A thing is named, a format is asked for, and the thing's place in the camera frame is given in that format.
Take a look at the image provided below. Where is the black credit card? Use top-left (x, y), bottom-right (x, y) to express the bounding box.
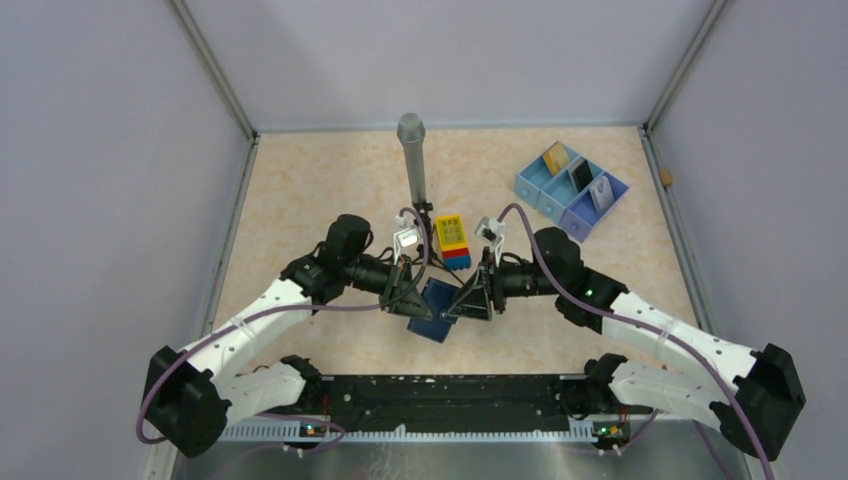
top-left (569, 159), bottom-right (593, 193)

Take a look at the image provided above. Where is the light blue drawer middle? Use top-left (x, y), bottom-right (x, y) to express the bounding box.
top-left (536, 156), bottom-right (603, 224)

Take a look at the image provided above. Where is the aluminium frame front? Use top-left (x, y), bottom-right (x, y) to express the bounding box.
top-left (146, 409), bottom-right (761, 479)

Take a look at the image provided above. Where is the grey microphone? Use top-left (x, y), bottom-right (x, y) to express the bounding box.
top-left (396, 113), bottom-right (426, 206)

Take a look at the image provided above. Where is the yellow red blue toy block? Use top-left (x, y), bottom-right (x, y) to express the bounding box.
top-left (435, 215), bottom-right (471, 271)

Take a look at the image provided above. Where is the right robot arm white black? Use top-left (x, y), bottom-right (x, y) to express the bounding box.
top-left (448, 218), bottom-right (806, 461)

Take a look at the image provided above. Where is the light blue drawer left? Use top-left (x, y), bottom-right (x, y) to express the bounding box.
top-left (513, 141), bottom-right (580, 203)

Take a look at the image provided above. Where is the dark blue card holder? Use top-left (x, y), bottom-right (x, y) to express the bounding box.
top-left (406, 278), bottom-right (459, 344)

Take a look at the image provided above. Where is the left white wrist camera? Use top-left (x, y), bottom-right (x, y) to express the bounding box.
top-left (392, 214), bottom-right (422, 264)

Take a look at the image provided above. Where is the black tripod stand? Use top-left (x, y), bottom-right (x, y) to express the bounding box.
top-left (413, 201), bottom-right (464, 285)

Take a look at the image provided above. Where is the silver credit card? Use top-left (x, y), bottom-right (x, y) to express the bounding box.
top-left (588, 175), bottom-right (615, 216)

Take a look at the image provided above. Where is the gold credit card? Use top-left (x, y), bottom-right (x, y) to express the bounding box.
top-left (542, 142), bottom-right (572, 176)

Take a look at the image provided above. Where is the light blue drawer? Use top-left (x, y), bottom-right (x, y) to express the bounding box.
top-left (536, 156), bottom-right (603, 224)
top-left (513, 141), bottom-right (580, 203)

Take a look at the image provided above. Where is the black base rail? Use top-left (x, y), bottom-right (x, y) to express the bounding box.
top-left (258, 374), bottom-right (654, 435)

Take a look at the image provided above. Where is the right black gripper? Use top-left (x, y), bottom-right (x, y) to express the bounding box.
top-left (449, 246), bottom-right (562, 320)

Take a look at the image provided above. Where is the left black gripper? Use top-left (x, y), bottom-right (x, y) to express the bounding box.
top-left (343, 253), bottom-right (433, 321)

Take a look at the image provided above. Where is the white cable duct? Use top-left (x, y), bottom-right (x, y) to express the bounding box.
top-left (219, 420), bottom-right (598, 444)

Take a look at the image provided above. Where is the purple drawer right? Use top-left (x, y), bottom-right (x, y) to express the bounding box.
top-left (559, 172), bottom-right (629, 243)

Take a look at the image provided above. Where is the small wooden knob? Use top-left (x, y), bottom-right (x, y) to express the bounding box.
top-left (658, 168), bottom-right (674, 188)

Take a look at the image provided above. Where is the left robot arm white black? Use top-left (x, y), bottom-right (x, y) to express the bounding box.
top-left (135, 207), bottom-right (432, 458)

